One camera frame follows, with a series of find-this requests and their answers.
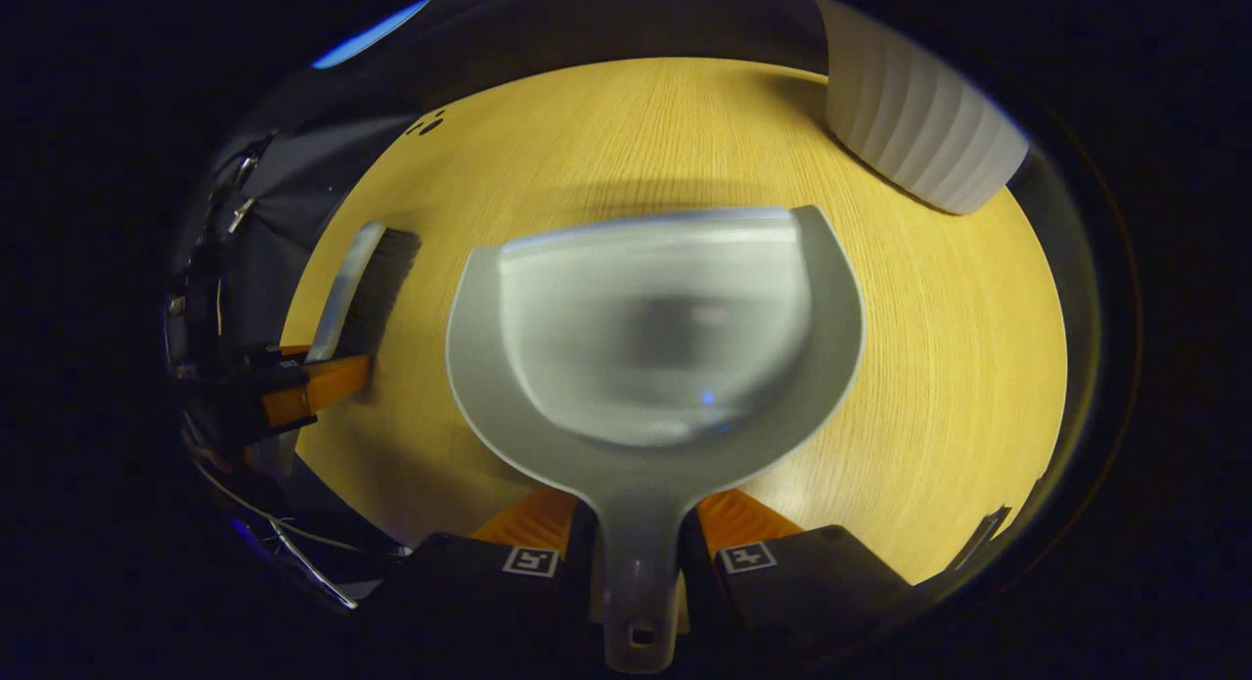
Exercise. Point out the white ribbed garbage bin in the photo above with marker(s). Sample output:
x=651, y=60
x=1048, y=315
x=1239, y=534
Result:
x=919, y=113

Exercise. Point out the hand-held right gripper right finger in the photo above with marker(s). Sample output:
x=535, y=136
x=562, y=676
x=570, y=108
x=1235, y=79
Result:
x=812, y=587

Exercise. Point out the small white broom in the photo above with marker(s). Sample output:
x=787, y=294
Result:
x=367, y=279

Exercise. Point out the white dustpan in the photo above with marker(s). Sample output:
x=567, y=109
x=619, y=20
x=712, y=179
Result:
x=655, y=347

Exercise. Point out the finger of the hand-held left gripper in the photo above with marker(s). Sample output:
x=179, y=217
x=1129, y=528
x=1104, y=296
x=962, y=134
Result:
x=293, y=351
x=318, y=386

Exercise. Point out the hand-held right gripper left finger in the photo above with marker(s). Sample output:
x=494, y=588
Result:
x=479, y=597

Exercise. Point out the wooden desktop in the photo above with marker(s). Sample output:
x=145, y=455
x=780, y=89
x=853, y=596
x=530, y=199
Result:
x=959, y=367

